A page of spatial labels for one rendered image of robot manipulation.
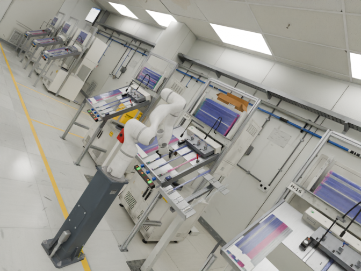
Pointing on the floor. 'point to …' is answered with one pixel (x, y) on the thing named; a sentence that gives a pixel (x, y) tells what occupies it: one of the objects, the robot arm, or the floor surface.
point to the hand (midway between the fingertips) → (165, 156)
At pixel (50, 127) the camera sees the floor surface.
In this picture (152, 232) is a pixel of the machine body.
